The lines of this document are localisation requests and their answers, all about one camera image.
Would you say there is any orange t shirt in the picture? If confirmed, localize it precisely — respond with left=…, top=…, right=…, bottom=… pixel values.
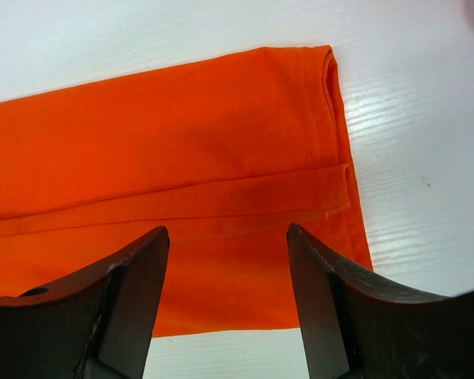
left=0, top=46, right=372, bottom=336

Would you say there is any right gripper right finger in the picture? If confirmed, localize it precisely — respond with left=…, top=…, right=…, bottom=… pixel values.
left=287, top=224, right=474, bottom=378

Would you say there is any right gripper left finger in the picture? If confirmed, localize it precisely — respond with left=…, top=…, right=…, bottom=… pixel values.
left=0, top=227, right=170, bottom=378

